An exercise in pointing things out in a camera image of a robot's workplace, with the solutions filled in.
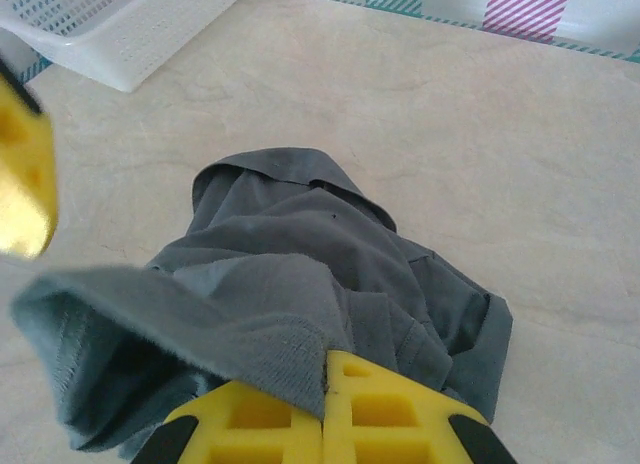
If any white plastic basket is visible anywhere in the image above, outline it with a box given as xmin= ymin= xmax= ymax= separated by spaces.
xmin=0 ymin=0 xmax=251 ymax=93

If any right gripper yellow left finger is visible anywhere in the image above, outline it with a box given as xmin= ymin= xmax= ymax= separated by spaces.
xmin=130 ymin=379 xmax=326 ymax=464

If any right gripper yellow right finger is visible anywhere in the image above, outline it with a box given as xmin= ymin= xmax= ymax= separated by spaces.
xmin=322 ymin=348 xmax=522 ymax=464

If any grey t-shirt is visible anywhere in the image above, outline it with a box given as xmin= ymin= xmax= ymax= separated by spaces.
xmin=9 ymin=146 xmax=516 ymax=455

